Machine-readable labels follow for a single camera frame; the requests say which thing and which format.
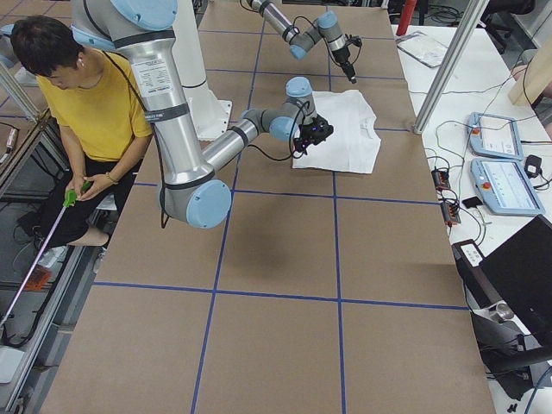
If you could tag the aluminium frame post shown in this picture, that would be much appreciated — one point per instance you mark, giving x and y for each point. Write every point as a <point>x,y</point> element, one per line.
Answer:
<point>469,22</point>

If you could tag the blue teach pendant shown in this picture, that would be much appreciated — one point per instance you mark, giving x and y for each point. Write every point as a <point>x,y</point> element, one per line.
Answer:
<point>494,136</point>
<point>504,188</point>

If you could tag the lower blue teach pendant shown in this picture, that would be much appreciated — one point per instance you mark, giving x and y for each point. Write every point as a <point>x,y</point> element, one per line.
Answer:
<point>504,188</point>

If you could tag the black laptop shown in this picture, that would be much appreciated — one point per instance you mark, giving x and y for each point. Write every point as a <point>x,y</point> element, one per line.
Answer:
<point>520,271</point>

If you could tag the white central column pedestal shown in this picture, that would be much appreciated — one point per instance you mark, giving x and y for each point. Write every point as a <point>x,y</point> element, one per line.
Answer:
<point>210,115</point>

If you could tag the red fire extinguisher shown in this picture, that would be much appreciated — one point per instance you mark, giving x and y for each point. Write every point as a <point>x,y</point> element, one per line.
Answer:
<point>405,17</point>

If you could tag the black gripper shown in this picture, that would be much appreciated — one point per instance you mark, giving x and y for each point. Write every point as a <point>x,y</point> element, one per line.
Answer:
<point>311,133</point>
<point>343,57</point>

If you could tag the upper blue teach pendant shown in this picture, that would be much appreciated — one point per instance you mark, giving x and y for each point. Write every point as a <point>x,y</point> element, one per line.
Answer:
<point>494,136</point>

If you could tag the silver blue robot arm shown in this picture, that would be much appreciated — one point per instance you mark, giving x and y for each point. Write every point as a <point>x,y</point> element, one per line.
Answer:
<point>325,28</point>
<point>142,31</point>

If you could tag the white long-sleeve printed shirt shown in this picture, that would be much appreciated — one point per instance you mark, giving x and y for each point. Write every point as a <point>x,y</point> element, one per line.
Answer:
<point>354,145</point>

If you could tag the green-headed long reach stick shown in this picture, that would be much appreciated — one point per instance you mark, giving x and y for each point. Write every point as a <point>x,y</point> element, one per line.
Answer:
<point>69,201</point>

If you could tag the person's hand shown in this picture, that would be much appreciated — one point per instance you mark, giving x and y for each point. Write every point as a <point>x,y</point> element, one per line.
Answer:
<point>99,183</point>

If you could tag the orange device on floor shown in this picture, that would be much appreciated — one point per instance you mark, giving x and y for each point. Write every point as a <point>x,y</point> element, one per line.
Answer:
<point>37,279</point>

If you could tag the person in yellow shirt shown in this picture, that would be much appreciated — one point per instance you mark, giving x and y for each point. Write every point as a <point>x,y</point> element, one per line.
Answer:
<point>91,95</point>

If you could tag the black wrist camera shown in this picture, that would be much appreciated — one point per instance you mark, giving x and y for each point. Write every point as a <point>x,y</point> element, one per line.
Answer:
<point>319,132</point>
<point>354,40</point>

